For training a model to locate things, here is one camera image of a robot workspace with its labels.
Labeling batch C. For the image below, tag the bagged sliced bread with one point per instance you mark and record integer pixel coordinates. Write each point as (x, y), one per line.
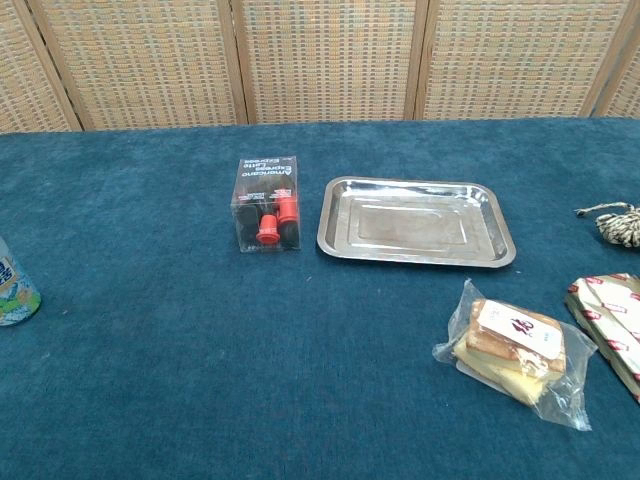
(515, 347)

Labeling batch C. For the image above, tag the silver metal tray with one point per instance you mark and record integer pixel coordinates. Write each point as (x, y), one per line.
(415, 222)

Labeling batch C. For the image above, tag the clear coffee capsule box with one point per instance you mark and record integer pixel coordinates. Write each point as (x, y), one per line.
(268, 205)

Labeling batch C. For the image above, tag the blue table cloth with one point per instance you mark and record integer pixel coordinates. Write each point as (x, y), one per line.
(200, 350)

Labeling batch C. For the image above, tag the woven folding screen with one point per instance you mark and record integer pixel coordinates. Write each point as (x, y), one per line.
(320, 60)

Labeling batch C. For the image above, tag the beige twine bundle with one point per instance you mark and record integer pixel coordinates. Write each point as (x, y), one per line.
(619, 225)

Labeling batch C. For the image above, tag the gold red foil packet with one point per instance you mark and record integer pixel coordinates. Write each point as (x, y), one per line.
(612, 320)

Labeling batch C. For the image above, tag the blue green drink can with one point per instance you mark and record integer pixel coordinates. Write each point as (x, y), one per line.
(15, 295)

